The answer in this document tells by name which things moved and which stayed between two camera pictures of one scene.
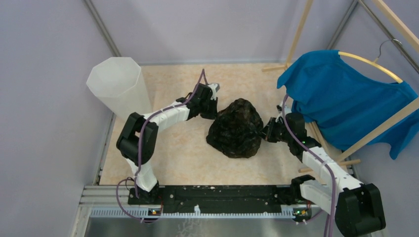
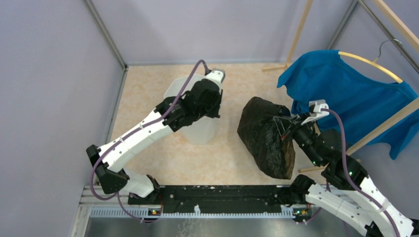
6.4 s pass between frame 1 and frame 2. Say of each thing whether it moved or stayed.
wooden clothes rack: stayed
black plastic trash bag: moved
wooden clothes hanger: stayed
